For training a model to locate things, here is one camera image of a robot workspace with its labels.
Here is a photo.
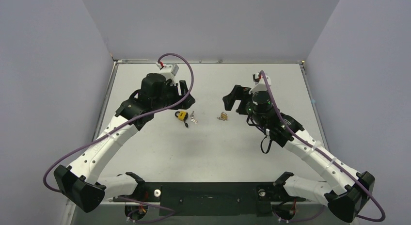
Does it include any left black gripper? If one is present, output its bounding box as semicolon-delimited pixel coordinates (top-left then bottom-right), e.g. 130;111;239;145
153;80;194;112

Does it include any small brass padlock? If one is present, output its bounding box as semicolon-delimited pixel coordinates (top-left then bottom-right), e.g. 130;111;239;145
218;112;228;121

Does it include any yellow padlock with keys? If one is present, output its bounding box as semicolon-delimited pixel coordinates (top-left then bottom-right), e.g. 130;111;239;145
174;111;198;128

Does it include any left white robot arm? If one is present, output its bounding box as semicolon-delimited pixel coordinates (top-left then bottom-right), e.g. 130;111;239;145
53;73;195;212

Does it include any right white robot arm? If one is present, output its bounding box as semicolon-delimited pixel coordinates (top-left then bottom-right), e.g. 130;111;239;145
222;85;375;223

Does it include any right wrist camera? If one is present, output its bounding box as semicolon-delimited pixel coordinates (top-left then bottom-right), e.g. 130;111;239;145
249;73;271;95

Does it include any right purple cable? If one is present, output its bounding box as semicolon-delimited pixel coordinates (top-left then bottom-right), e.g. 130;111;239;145
258;70;387;224

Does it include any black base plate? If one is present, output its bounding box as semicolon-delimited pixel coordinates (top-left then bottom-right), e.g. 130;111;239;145
114;182;304;217

